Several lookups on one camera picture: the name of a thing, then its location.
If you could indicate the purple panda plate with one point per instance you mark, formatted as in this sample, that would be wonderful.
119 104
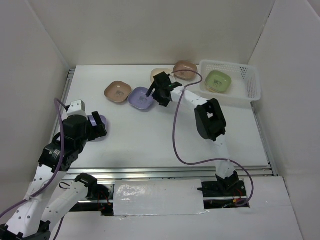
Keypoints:
139 100
93 122

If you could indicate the white taped cover panel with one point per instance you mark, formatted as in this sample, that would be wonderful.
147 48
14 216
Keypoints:
158 198

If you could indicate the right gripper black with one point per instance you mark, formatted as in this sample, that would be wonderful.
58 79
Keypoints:
164 102

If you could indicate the brown panda plate back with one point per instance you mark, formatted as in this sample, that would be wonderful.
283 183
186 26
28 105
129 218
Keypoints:
185 70

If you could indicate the cream panda plate back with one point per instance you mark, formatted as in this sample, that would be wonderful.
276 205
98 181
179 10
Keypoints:
157 71

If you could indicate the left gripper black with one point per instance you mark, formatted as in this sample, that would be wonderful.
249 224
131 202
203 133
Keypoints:
101 129

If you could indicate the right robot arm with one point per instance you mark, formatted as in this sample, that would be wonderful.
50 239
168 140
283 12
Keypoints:
210 123

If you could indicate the green panda plate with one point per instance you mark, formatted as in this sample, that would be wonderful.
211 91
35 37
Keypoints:
217 81

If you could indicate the white plastic basket bin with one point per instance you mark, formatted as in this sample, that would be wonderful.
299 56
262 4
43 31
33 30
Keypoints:
245 79

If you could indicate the brown panda plate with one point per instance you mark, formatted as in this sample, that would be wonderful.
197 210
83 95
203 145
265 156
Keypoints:
117 91
185 70

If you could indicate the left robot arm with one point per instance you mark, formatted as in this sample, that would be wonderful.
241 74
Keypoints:
35 217

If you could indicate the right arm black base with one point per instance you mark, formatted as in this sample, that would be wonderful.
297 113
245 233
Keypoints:
215 196

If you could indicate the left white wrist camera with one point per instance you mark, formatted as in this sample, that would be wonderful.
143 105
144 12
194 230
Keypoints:
77 108

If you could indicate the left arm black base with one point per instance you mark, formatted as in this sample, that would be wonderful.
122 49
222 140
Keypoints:
98 197

